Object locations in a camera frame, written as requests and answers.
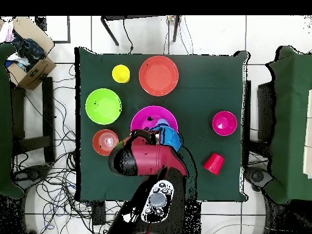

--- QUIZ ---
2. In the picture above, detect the green cloth covered table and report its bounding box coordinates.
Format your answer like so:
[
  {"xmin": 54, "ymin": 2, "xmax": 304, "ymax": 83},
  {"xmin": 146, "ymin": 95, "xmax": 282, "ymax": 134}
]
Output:
[
  {"xmin": 0, "ymin": 42, "xmax": 25, "ymax": 199},
  {"xmin": 264, "ymin": 45, "xmax": 312, "ymax": 204}
]

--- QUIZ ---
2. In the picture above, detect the dark green tablecloth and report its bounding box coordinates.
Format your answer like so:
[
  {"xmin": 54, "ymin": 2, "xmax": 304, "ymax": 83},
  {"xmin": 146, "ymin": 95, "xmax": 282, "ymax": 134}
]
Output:
[{"xmin": 74, "ymin": 46, "xmax": 250, "ymax": 203}]

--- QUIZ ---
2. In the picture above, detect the black box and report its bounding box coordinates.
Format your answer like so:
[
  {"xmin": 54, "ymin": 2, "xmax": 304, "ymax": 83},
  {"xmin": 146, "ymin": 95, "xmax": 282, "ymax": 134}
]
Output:
[{"xmin": 257, "ymin": 81, "xmax": 276, "ymax": 142}]

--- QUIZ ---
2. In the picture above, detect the black bench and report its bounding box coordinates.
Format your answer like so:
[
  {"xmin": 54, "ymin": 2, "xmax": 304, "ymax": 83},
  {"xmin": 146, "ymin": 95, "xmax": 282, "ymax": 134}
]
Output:
[{"xmin": 10, "ymin": 76, "xmax": 56, "ymax": 163}]

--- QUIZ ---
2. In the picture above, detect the large blue bowl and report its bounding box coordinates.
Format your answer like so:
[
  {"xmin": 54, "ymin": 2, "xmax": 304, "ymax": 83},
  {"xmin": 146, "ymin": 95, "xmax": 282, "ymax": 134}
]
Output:
[{"xmin": 149, "ymin": 124, "xmax": 183, "ymax": 152}]

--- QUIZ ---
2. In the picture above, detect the black power strip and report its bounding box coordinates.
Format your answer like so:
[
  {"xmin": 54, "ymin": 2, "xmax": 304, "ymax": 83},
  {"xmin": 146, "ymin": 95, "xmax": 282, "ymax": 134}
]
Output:
[{"xmin": 91, "ymin": 200, "xmax": 107, "ymax": 226}]

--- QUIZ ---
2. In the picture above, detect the tangle of floor cables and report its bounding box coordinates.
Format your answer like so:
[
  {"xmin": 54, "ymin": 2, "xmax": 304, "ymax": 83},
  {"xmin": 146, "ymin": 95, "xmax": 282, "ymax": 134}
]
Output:
[{"xmin": 10, "ymin": 63, "xmax": 130, "ymax": 234}]

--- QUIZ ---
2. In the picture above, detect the red cup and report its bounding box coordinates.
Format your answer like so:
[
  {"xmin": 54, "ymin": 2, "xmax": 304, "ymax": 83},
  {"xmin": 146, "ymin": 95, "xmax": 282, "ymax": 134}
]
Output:
[{"xmin": 202, "ymin": 152, "xmax": 225, "ymax": 176}]

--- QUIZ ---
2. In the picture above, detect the dark clothes bundle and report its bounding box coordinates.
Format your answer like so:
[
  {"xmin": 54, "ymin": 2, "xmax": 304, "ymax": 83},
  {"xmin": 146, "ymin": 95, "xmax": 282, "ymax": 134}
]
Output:
[{"xmin": 10, "ymin": 30, "xmax": 46, "ymax": 72}]

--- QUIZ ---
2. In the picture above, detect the yellow cup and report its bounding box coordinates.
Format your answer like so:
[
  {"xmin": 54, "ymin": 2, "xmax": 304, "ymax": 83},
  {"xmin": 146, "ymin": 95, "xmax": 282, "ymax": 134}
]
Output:
[{"xmin": 112, "ymin": 64, "xmax": 131, "ymax": 84}]

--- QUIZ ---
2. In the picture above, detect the large pink bowl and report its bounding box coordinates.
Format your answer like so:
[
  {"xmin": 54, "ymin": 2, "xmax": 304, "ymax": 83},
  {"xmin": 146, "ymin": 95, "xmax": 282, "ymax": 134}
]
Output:
[{"xmin": 130, "ymin": 105, "xmax": 179, "ymax": 133}]

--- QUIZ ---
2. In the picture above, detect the black metal table frame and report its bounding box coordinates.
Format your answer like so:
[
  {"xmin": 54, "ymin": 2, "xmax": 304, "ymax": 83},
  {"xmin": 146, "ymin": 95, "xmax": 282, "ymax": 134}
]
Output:
[{"xmin": 100, "ymin": 15, "xmax": 182, "ymax": 47}]

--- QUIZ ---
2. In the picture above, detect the small orange bowl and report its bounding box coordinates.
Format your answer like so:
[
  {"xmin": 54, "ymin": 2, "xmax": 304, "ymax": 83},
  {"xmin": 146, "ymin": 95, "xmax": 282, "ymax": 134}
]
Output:
[{"xmin": 91, "ymin": 129, "xmax": 120, "ymax": 157}]

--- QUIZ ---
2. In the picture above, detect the beige board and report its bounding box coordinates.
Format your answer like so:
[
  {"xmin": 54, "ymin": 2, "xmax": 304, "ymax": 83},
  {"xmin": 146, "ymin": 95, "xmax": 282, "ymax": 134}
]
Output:
[{"xmin": 302, "ymin": 89, "xmax": 312, "ymax": 179}]

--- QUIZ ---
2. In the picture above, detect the small crimson bowl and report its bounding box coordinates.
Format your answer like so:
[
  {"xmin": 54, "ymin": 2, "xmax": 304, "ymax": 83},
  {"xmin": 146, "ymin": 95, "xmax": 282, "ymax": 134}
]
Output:
[{"xmin": 211, "ymin": 110, "xmax": 238, "ymax": 137}]

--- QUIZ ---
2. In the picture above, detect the large orange bowl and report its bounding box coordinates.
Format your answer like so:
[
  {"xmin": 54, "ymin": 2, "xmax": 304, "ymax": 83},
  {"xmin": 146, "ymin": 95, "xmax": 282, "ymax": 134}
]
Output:
[{"xmin": 138, "ymin": 55, "xmax": 180, "ymax": 97}]

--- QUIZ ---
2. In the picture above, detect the green bowl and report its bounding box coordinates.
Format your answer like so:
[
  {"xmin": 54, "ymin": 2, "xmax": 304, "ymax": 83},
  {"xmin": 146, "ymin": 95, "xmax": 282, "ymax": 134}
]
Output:
[{"xmin": 85, "ymin": 88, "xmax": 122, "ymax": 126}]

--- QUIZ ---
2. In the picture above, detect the cardboard box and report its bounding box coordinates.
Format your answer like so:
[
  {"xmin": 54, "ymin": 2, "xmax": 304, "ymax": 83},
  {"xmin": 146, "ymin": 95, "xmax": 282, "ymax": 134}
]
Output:
[{"xmin": 5, "ymin": 16, "xmax": 57, "ymax": 91}]

